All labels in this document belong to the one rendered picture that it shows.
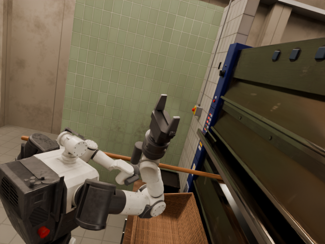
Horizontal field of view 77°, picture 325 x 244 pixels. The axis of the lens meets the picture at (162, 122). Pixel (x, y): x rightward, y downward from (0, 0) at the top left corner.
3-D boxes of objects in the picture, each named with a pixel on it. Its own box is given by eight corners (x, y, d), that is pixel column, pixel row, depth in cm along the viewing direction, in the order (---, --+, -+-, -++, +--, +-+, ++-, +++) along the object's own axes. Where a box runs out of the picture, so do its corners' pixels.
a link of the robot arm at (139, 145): (166, 157, 69) (157, 176, 76) (167, 135, 78) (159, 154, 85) (133, 149, 68) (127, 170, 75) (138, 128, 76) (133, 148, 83)
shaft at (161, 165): (20, 140, 132) (20, 136, 131) (22, 138, 135) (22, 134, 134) (263, 189, 148) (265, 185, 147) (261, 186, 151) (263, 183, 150)
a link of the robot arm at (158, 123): (157, 135, 59) (147, 160, 66) (185, 133, 63) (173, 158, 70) (145, 107, 67) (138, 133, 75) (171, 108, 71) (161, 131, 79)
